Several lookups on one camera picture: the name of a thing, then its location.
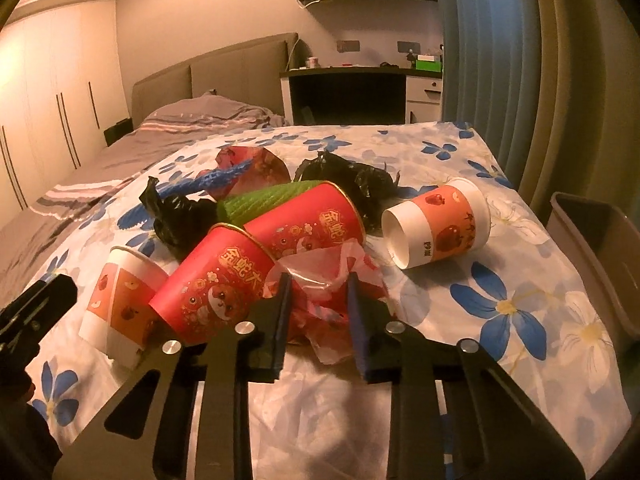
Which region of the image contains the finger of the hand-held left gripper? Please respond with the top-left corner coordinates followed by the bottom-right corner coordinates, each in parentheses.
top-left (0, 275), bottom-right (78, 368)

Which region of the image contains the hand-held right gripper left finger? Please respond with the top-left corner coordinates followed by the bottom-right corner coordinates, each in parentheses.
top-left (52, 272), bottom-right (293, 480)

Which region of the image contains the red printed paper cup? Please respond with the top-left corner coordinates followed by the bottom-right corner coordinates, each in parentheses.
top-left (149, 224), bottom-right (277, 347)
top-left (244, 182), bottom-right (369, 272)

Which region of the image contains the white wardrobe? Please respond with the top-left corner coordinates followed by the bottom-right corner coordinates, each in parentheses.
top-left (0, 0), bottom-right (133, 221)

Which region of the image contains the grey trash bin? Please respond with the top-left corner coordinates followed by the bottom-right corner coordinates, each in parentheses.
top-left (547, 191), bottom-right (640, 348)

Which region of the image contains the grey padded headboard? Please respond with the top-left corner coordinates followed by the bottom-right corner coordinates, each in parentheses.
top-left (131, 32), bottom-right (300, 128)

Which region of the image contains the pink plastic bag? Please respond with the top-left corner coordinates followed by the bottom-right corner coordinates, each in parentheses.
top-left (264, 239), bottom-right (392, 366)

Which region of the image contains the dark top desk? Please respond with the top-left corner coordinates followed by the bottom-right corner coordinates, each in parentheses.
top-left (279, 64), bottom-right (443, 126)

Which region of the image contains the blue plastic wrapper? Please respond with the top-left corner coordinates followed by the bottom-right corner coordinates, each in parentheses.
top-left (192, 157), bottom-right (256, 195)

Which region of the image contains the black plastic bag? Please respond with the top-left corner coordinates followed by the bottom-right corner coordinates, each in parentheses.
top-left (139, 176), bottom-right (227, 262)
top-left (294, 150), bottom-right (402, 234)

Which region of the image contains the red snack bag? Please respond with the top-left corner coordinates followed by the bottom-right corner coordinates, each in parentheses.
top-left (215, 145), bottom-right (292, 201)

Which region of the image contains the white paper cup orange band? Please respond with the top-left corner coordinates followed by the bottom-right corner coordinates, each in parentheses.
top-left (79, 246), bottom-right (171, 368)
top-left (381, 178), bottom-right (493, 270)

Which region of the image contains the black bedside table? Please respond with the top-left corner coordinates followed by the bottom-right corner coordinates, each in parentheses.
top-left (104, 119), bottom-right (133, 147)

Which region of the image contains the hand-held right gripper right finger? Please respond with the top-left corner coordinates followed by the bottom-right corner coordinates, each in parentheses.
top-left (348, 272), bottom-right (586, 480)

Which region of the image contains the green ribbed paper cup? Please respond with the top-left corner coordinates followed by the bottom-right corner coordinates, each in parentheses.
top-left (216, 180), bottom-right (321, 224)

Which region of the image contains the white drawer unit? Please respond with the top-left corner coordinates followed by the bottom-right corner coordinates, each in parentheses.
top-left (406, 76), bottom-right (443, 124)

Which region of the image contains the light blue curtain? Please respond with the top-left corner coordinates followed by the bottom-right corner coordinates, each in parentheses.
top-left (431, 0), bottom-right (551, 133)

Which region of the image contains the olive curtain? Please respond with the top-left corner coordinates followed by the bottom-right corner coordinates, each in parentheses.
top-left (517, 0), bottom-right (640, 221)

